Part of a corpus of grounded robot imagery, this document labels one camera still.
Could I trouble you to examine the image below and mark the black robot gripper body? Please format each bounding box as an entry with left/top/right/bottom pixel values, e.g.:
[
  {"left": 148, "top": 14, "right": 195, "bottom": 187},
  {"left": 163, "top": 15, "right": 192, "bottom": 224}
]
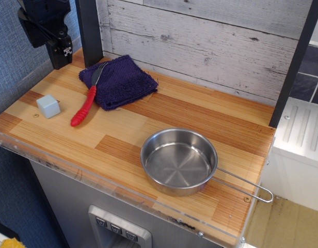
[{"left": 18, "top": 0, "right": 71, "bottom": 48}]

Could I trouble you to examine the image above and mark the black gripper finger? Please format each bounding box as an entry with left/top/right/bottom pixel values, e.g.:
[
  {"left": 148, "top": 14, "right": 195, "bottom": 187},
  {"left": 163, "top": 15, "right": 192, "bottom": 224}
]
[{"left": 46, "top": 35, "right": 73, "bottom": 70}]

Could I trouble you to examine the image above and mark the red handled fork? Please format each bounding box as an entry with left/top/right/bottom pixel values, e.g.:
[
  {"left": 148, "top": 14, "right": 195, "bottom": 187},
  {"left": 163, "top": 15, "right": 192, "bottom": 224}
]
[{"left": 70, "top": 62, "right": 108, "bottom": 127}]

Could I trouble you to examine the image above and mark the pale grey cube block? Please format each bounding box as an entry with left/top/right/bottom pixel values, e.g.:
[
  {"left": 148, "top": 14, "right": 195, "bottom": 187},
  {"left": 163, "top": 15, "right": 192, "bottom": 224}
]
[{"left": 36, "top": 94, "right": 60, "bottom": 119}]

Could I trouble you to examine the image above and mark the purple folded towel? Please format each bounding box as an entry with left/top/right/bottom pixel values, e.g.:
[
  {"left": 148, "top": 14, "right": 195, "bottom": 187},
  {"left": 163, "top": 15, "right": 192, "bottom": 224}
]
[{"left": 94, "top": 55, "right": 158, "bottom": 111}]

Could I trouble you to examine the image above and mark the stainless steel pan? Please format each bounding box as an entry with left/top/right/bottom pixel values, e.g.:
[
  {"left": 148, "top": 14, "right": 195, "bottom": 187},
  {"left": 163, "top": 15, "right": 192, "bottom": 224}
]
[{"left": 140, "top": 128, "right": 261, "bottom": 196}]

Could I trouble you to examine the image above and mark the silver dispenser button panel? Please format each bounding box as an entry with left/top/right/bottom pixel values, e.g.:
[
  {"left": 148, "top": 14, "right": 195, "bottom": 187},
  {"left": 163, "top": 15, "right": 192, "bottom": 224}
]
[{"left": 88, "top": 205, "right": 152, "bottom": 247}]

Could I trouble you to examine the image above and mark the yellow object bottom left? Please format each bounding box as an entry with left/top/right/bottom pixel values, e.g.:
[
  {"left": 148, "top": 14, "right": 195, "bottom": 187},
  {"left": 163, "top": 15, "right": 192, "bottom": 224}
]
[{"left": 0, "top": 238, "right": 26, "bottom": 248}]

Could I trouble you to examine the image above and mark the clear acrylic table edge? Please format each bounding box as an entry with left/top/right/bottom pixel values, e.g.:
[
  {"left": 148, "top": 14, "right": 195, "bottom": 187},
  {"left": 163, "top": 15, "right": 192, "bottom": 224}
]
[{"left": 0, "top": 130, "right": 276, "bottom": 246}]

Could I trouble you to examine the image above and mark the white ridged side counter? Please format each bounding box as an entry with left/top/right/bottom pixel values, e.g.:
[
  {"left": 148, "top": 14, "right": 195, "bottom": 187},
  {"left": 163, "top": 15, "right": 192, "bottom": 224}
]
[{"left": 261, "top": 98, "right": 318, "bottom": 211}]

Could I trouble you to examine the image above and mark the black left vertical post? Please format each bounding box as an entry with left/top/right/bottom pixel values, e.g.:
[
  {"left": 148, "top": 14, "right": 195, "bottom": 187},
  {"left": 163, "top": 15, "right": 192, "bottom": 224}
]
[{"left": 75, "top": 0, "right": 103, "bottom": 67}]

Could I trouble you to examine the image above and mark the black vertical post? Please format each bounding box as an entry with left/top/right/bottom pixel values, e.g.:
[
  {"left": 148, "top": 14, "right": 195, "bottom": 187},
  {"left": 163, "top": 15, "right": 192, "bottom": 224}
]
[
  {"left": 75, "top": 0, "right": 103, "bottom": 67},
  {"left": 269, "top": 0, "right": 318, "bottom": 128}
]

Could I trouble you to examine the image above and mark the black right vertical post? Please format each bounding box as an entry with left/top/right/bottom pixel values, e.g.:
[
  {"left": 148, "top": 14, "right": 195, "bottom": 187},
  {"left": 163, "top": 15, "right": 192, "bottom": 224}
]
[{"left": 269, "top": 0, "right": 318, "bottom": 128}]

